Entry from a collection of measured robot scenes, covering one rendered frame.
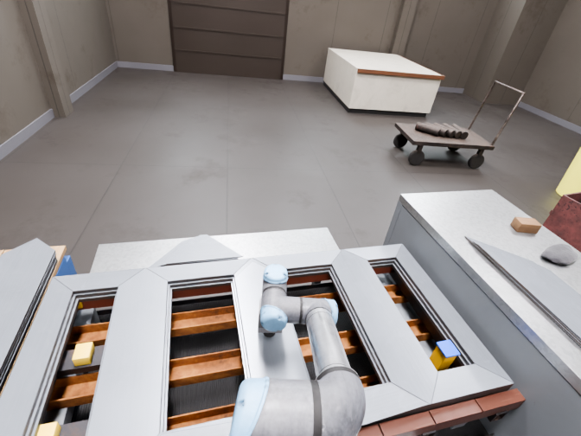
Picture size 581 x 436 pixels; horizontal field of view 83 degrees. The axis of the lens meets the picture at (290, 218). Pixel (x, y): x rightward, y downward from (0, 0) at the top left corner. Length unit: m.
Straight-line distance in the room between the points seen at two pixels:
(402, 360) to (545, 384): 0.43
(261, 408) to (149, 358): 0.68
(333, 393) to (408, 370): 0.68
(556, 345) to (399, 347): 0.47
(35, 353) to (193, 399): 0.56
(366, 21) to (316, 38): 1.19
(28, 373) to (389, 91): 6.54
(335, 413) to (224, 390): 0.92
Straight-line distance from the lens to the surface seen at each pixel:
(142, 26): 8.71
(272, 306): 0.94
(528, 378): 1.46
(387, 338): 1.34
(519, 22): 9.84
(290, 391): 0.62
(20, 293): 1.60
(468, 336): 1.50
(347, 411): 0.64
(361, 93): 6.74
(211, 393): 1.49
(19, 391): 1.31
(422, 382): 1.29
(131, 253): 1.77
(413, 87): 7.13
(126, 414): 1.16
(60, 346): 1.39
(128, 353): 1.26
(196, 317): 1.53
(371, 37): 9.11
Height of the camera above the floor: 1.88
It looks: 35 degrees down
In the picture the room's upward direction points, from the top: 7 degrees clockwise
